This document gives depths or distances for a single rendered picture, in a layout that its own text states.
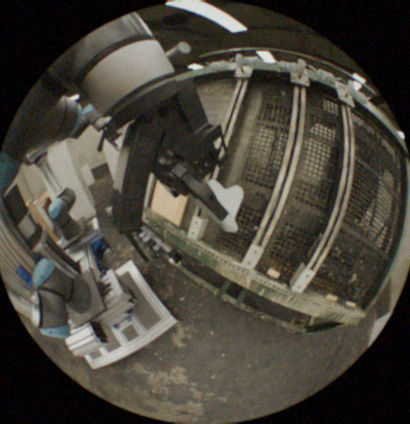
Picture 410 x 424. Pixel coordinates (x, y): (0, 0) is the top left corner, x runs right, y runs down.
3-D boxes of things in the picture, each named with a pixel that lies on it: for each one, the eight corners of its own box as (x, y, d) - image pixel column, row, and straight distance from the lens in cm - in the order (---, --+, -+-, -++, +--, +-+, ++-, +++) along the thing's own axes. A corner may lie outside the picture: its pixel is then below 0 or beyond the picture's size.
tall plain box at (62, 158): (78, 210, 417) (52, 151, 391) (95, 199, 406) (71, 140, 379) (77, 227, 338) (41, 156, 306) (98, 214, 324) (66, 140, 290)
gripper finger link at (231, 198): (263, 209, 20) (226, 162, 16) (243, 241, 18) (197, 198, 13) (249, 208, 22) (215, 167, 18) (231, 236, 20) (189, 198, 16)
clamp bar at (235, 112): (191, 231, 77) (162, 241, 60) (244, 72, 112) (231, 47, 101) (205, 239, 73) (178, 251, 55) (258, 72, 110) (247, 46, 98)
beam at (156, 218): (136, 207, 136) (127, 208, 131) (138, 196, 133) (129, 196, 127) (353, 315, 137) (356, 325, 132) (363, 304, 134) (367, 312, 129)
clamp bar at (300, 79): (240, 257, 69) (225, 282, 49) (291, 77, 107) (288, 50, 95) (257, 266, 69) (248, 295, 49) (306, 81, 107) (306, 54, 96)
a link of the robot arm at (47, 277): (71, 270, 60) (48, 249, 53) (73, 303, 54) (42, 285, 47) (55, 278, 68) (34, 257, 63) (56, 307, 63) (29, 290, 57)
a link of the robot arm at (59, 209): (55, 229, 99) (44, 212, 95) (62, 214, 107) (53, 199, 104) (66, 225, 90) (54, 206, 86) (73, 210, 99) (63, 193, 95)
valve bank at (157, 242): (137, 244, 124) (126, 227, 108) (148, 235, 126) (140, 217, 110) (175, 278, 97) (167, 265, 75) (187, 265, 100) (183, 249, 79)
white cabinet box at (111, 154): (112, 177, 518) (98, 124, 500) (126, 172, 525) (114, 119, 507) (115, 182, 460) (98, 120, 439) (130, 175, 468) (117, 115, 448)
